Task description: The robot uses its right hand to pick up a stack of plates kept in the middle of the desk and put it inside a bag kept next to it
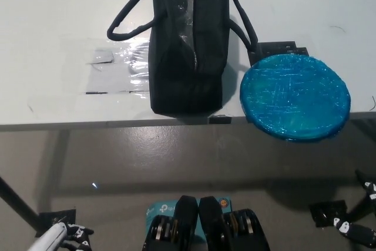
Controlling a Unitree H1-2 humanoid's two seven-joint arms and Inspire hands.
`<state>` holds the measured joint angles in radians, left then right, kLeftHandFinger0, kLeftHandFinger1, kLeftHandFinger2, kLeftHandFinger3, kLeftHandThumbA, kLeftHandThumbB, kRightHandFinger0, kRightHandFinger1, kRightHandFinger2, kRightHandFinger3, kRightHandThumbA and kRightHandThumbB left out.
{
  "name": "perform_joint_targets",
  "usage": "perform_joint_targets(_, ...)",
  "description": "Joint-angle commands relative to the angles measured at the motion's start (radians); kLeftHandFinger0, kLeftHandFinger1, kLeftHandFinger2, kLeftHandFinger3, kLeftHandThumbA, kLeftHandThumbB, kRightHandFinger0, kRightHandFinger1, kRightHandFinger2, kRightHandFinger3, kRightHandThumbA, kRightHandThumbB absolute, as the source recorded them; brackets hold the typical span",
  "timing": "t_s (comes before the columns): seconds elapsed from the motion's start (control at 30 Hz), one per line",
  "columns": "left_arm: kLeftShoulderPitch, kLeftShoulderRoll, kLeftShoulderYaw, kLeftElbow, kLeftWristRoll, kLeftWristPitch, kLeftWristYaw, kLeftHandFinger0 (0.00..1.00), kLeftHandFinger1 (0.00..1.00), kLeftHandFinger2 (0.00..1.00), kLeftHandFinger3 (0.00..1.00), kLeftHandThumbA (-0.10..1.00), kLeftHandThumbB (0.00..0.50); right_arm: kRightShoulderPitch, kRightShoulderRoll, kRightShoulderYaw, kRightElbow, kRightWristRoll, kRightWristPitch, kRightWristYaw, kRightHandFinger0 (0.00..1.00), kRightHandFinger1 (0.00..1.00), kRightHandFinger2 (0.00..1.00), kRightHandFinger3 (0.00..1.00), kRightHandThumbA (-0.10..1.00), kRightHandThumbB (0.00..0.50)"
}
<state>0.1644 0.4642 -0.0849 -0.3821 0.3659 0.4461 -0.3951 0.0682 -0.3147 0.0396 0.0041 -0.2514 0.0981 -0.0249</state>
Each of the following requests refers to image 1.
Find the small black tape strip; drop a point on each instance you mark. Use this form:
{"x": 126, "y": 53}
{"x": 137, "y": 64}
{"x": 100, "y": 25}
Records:
{"x": 220, "y": 119}

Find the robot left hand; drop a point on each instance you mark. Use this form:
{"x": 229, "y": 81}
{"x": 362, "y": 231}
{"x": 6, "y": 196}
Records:
{"x": 77, "y": 233}

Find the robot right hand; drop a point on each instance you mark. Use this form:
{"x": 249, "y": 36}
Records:
{"x": 359, "y": 232}

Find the clear plastic tape sheet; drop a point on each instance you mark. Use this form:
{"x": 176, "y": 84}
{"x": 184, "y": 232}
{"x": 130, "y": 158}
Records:
{"x": 117, "y": 68}

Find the teal tp-link box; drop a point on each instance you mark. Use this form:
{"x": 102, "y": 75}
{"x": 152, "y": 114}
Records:
{"x": 163, "y": 208}

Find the black fabric tote bag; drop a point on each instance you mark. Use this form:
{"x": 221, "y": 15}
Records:
{"x": 188, "y": 86}

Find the large black tape patch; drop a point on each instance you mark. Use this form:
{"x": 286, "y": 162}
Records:
{"x": 279, "y": 48}

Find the black table leg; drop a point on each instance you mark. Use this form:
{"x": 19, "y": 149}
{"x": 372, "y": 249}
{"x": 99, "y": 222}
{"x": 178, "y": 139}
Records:
{"x": 17, "y": 201}

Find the grey tape square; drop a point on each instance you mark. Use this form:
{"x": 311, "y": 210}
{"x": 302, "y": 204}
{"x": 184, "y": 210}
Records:
{"x": 101, "y": 56}

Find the blue plastic-wrapped plate stack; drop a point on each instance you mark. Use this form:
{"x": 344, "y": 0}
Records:
{"x": 293, "y": 98}

